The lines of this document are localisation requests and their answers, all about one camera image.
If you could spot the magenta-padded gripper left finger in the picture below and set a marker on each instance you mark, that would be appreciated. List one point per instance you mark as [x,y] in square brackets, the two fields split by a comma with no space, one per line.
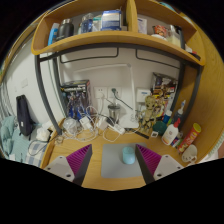
[63,168]

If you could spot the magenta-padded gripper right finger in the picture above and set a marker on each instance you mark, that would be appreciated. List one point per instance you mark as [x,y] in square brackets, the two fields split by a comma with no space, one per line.
[165,166]

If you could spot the light blue computer mouse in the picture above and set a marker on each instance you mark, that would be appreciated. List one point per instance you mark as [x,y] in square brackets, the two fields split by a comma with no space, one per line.
[128,156]

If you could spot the white mug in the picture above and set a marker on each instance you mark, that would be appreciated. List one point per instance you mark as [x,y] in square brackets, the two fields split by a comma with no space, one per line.
[189,154]

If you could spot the white red-pump lotion bottle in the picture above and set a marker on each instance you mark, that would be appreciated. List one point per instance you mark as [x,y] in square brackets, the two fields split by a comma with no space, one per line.
[170,135]

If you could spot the red chips can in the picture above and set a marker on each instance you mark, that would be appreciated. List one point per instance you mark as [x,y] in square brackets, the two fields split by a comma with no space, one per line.
[190,137]

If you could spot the black ruler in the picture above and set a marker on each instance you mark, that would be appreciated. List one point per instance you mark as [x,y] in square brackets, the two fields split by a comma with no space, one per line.
[143,133]

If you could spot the white crumpled tissue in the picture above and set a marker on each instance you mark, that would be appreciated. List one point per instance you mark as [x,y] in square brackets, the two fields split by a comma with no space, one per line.
[43,134]

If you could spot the clear plastic jar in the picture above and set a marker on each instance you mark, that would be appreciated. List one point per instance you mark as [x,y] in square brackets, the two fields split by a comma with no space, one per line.
[70,126]

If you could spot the white charger block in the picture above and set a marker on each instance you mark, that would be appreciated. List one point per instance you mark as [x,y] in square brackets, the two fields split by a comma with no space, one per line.
[85,122]

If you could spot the blue spray bottle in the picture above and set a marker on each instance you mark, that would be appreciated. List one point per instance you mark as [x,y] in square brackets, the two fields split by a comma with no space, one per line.
[179,115]

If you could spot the brown tree figure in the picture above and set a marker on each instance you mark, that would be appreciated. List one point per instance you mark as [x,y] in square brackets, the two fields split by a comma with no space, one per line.
[148,113]

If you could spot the teal cloth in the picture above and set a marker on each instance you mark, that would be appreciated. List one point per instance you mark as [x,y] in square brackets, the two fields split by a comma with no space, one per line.
[13,140]

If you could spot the black hanging bag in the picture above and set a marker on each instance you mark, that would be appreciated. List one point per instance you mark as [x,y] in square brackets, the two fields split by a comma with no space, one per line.
[24,115]

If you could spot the glass cup dark lid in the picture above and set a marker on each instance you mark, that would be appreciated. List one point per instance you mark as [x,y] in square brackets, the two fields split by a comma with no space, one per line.
[114,113]

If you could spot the blue model kit box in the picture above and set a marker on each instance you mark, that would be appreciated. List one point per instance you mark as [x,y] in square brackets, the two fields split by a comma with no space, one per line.
[75,90]

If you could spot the colourful printed figure box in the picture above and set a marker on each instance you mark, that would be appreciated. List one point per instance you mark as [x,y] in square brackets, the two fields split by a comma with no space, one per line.
[165,83]

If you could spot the wooden shelf unit black frame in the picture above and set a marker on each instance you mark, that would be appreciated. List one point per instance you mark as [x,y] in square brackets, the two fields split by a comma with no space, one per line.
[110,38]

